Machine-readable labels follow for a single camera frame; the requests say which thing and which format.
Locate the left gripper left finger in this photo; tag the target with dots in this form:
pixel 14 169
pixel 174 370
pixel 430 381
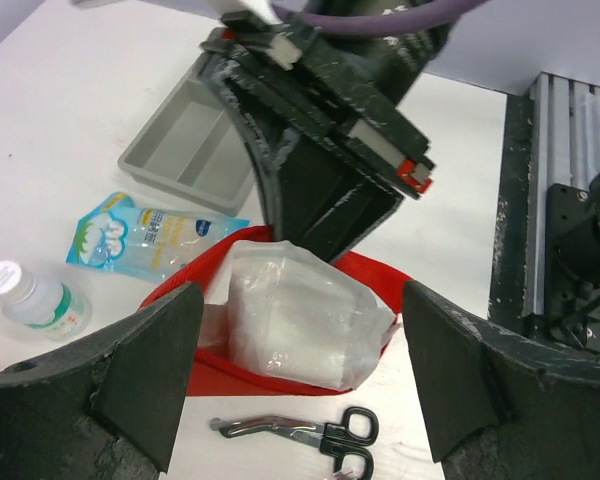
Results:
pixel 106 406

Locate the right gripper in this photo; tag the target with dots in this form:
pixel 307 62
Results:
pixel 323 140

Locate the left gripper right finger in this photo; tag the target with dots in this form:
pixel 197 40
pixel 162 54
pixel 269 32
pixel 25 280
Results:
pixel 497 405

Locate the red first aid pouch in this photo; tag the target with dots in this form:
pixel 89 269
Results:
pixel 212 374

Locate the white gauze pad packet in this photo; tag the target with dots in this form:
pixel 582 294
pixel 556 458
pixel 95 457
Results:
pixel 292 316

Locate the grey plastic divider tray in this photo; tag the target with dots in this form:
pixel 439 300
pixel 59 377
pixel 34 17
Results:
pixel 189 148

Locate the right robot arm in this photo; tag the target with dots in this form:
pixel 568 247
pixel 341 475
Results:
pixel 391 63

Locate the clear bottle white cap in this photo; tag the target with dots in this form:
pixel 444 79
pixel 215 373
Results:
pixel 42 303

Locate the blue cotton swab bag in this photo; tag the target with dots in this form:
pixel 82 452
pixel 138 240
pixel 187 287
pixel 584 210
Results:
pixel 147 243

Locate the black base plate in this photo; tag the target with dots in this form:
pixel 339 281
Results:
pixel 545 280

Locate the black handled bandage scissors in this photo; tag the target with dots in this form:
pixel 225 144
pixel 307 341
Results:
pixel 336 440

